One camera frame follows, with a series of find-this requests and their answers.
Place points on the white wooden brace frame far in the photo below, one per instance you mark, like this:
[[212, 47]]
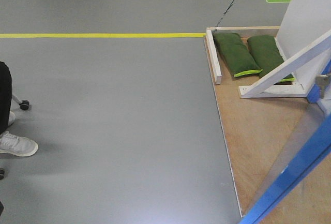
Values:
[[266, 86]]

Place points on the black robot part lower left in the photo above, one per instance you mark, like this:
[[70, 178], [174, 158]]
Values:
[[1, 208]]

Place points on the plywood base platform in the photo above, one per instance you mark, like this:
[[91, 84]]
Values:
[[262, 135]]

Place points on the white door frame panel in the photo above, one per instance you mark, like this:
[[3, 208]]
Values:
[[304, 21]]

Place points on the white wooden edge batten far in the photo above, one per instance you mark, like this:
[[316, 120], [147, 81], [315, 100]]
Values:
[[244, 31]]

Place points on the person black trousers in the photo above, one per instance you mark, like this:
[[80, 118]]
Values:
[[6, 96]]

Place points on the right green sandbag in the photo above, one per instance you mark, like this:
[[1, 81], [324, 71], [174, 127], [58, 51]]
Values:
[[265, 52]]

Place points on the left green sandbag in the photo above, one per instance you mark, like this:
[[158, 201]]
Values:
[[236, 55]]

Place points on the white sneaker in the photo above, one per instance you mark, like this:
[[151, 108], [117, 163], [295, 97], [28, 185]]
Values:
[[17, 146], [12, 118]]

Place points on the green sandbag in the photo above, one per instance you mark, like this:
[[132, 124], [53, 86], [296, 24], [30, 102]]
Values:
[[236, 55], [265, 52]]

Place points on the blue door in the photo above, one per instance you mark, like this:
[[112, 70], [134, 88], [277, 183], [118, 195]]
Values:
[[315, 149]]

